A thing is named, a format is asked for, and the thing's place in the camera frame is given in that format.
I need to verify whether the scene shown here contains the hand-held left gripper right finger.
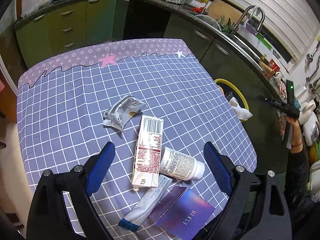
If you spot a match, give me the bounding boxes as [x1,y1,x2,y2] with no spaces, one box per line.
[203,141,293,240]

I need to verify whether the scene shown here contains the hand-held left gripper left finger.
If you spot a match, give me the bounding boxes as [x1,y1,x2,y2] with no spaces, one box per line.
[26,141,116,240]

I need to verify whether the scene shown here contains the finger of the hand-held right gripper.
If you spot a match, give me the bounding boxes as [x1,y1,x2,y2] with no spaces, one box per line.
[258,95,278,107]

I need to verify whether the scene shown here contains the yellow rimmed trash bin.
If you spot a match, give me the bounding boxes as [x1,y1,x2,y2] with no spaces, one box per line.
[214,78,250,120]

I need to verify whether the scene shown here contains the white paper towel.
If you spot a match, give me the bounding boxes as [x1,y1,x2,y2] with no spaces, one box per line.
[229,97,253,120]

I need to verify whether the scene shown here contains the white plastic bottle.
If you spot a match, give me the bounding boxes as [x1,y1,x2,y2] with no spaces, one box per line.
[159,146,205,181]

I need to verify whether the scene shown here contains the white barcode carton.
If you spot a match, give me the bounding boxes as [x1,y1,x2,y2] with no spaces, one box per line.
[131,115,164,192]

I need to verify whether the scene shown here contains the purple cardboard box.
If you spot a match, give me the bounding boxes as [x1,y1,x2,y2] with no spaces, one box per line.
[148,186,216,240]

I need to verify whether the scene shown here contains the white tube with blue end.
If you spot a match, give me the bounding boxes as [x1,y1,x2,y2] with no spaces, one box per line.
[118,175,173,233]

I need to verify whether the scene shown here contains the silver packet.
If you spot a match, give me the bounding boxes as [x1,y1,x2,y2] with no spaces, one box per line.
[103,95,146,131]

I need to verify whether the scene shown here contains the person's right forearm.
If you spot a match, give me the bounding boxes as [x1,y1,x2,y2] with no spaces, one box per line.
[284,144,320,240]

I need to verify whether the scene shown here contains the person's right hand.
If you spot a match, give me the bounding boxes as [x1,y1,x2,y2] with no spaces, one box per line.
[278,114,304,151]

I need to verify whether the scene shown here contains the pink cloth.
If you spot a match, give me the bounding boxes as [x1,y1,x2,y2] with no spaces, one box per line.
[277,80,288,98]

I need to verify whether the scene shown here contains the white rice cooker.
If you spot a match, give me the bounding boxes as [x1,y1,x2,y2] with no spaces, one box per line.
[299,100,320,147]

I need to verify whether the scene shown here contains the red packet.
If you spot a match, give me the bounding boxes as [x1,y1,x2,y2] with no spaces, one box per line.
[269,60,280,74]

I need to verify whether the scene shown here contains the wooden rolling pin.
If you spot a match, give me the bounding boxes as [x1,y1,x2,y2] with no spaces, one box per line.
[259,54,272,74]

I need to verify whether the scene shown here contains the steel sink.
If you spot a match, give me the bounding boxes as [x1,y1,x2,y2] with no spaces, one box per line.
[231,34,263,63]

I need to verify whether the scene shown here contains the green plastic board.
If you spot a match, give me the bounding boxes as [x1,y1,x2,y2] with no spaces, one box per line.
[256,34,273,49]

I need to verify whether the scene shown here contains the purple grid tablecloth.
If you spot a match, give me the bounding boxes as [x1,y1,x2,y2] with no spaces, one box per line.
[16,38,257,239]

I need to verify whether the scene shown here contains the green vegetables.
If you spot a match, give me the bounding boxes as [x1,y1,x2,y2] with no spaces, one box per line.
[217,15,235,32]

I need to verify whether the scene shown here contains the white window blind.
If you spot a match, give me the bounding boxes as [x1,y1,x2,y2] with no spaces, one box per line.
[196,0,318,63]

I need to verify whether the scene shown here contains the tall steel faucet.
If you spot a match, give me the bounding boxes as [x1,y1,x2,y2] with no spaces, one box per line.
[231,5,265,34]

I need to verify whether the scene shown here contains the dark lower cabinet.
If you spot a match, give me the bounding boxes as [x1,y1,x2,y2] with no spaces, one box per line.
[122,0,283,100]

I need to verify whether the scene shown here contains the wooden cutting board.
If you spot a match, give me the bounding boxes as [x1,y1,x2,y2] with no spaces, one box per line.
[207,0,244,24]

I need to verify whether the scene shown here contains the steel bowl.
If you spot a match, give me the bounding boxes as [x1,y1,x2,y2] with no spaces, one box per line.
[195,14,223,30]

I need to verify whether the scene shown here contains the green lower cabinet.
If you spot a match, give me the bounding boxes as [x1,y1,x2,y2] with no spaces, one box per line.
[15,0,130,68]

